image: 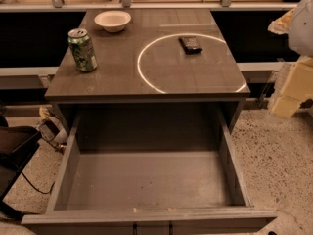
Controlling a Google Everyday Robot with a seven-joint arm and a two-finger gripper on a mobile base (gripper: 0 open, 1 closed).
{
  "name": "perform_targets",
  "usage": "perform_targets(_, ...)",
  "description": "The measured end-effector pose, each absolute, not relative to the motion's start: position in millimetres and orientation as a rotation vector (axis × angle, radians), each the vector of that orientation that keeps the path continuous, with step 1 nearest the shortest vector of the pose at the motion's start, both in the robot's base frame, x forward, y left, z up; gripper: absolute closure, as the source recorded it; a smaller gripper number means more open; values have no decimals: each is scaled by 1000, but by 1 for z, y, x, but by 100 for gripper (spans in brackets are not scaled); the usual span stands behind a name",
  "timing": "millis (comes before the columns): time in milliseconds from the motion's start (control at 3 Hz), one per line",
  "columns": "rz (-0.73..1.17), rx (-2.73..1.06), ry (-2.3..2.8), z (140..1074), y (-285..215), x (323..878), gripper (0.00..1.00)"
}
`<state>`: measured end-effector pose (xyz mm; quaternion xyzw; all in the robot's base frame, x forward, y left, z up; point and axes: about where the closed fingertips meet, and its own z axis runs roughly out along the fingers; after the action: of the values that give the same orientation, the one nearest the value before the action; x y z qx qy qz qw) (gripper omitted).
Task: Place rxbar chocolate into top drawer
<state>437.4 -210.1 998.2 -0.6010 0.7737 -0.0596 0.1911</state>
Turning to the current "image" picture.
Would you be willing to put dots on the green soda can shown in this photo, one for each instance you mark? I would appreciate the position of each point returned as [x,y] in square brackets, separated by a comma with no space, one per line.
[81,47]

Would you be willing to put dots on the black chair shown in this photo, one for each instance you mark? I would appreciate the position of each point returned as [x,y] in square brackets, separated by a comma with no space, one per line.
[17,146]

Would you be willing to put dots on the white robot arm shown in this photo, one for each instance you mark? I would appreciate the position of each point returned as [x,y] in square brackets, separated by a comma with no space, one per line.
[300,41]

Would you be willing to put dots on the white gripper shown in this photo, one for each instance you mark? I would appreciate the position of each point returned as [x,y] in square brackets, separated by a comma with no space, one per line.
[302,33]

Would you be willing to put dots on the black rxbar chocolate bar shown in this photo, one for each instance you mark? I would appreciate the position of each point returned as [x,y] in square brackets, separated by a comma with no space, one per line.
[190,45]

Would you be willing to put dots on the grey cabinet with top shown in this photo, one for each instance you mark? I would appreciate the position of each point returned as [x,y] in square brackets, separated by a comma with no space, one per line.
[146,63]

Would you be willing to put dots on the open grey top drawer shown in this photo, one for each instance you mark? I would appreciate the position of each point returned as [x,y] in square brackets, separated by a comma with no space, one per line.
[149,169]

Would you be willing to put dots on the white ceramic bowl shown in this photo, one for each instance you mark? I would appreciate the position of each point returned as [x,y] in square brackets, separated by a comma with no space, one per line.
[112,21]

